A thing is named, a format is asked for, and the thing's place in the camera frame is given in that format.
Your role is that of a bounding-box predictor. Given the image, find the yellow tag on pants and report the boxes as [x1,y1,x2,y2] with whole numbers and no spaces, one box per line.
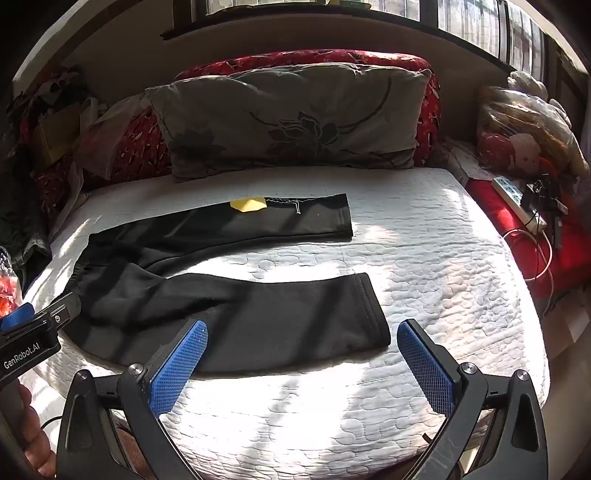
[229,197,267,213]

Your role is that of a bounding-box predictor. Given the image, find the white quilted mattress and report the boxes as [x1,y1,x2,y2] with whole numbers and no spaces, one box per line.
[25,168,550,479]

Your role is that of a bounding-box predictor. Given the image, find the white power strip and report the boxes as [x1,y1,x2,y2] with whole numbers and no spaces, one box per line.
[492,176,547,234]

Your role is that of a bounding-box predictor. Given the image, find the white cable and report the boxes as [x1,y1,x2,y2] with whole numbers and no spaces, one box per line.
[502,227,555,315]

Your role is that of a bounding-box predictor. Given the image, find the window with dark frame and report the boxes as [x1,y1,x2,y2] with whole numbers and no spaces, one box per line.
[164,1,587,78]

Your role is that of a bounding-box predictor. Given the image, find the black pants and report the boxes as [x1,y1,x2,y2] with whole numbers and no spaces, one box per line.
[65,194,391,376]

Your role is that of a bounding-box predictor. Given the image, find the red floral pillow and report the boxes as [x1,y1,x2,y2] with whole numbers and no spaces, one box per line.
[110,49,441,184]

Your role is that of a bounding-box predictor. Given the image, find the plastic bag with plush toys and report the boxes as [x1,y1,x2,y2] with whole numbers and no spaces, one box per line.
[477,70,590,178]

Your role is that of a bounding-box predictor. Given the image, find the person's left hand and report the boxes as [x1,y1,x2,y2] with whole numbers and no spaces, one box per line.
[18,384,56,479]

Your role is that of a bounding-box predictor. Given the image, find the red blanket at bedside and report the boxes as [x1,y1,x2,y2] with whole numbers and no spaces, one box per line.
[466,179,591,299]

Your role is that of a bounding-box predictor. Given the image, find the red plastic bag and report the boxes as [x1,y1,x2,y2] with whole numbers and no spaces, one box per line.
[0,247,22,319]

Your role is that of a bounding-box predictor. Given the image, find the grey floral pillow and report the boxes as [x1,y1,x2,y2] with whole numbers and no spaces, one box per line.
[146,62,430,179]

